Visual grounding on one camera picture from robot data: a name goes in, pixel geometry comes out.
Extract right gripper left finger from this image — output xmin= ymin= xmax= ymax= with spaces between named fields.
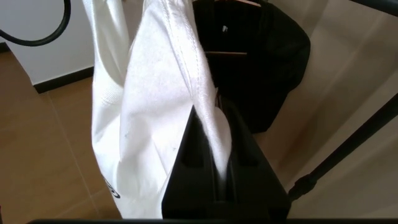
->
xmin=161 ymin=105 xmax=224 ymax=219

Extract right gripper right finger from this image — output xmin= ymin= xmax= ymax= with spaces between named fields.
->
xmin=217 ymin=96 xmax=292 ymax=219

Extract white garment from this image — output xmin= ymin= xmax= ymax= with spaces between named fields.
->
xmin=82 ymin=0 xmax=233 ymax=220

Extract black shorts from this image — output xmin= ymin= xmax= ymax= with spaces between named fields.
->
xmin=192 ymin=0 xmax=312 ymax=134

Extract pink clothes hanger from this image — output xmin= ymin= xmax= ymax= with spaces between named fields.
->
xmin=204 ymin=0 xmax=262 ymax=57

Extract black clothes rack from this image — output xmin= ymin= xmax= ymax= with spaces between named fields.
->
xmin=287 ymin=0 xmax=398 ymax=202

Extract beige curtain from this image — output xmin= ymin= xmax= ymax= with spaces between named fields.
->
xmin=253 ymin=0 xmax=398 ymax=218

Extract black cable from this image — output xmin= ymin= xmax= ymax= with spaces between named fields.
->
xmin=0 ymin=0 xmax=72 ymax=48

